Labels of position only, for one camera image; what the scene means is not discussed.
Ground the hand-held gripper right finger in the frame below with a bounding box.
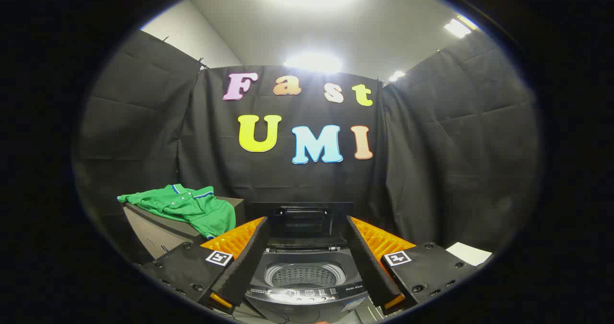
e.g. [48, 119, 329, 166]
[346, 215, 476, 315]

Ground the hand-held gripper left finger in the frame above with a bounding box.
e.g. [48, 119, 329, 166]
[139, 216, 270, 315]

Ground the dark grey washing machine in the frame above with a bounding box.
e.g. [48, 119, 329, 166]
[244, 237, 371, 324]

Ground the green polo shirt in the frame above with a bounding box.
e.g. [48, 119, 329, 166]
[118, 184, 236, 240]

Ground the grey cabinet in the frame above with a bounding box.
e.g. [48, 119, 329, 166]
[122, 195, 246, 263]

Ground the white paper sheet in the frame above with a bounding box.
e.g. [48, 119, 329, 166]
[446, 242, 493, 267]

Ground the black backdrop cloth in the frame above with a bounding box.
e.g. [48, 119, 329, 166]
[72, 29, 543, 267]

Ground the rectangular ceiling light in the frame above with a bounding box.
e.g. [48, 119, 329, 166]
[444, 16, 479, 39]

